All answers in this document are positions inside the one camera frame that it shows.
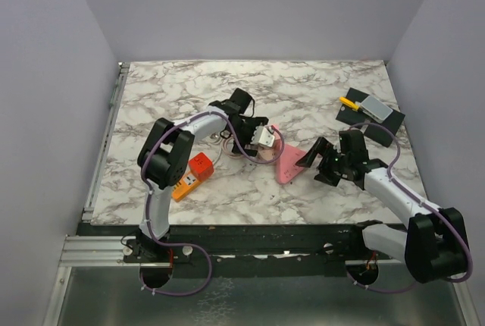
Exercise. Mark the pink triangular power strip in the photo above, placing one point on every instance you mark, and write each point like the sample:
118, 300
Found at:
286, 169

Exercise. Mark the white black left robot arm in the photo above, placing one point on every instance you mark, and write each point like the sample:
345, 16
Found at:
165, 155

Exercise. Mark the white grey network switch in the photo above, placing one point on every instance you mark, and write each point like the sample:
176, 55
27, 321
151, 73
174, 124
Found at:
375, 109

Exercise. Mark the black flat box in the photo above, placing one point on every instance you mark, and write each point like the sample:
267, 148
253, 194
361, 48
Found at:
376, 131

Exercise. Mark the red cube socket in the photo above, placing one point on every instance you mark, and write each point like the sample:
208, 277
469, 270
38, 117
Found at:
201, 166

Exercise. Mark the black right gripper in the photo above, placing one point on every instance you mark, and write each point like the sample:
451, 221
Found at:
323, 146

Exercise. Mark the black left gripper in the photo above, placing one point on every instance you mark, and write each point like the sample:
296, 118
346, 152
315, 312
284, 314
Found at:
253, 123

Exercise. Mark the aluminium frame rail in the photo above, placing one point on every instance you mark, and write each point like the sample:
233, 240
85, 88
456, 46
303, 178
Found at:
302, 99

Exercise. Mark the orange power strip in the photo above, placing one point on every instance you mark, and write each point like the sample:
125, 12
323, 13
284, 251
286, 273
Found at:
187, 184

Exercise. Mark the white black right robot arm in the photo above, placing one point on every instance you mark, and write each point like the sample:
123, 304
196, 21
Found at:
433, 246

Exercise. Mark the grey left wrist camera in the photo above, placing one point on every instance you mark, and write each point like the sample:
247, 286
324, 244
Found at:
263, 136

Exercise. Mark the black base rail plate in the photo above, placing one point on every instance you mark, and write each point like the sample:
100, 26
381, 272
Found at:
191, 251

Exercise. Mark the round pink power strip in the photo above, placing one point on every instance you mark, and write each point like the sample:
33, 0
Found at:
270, 155

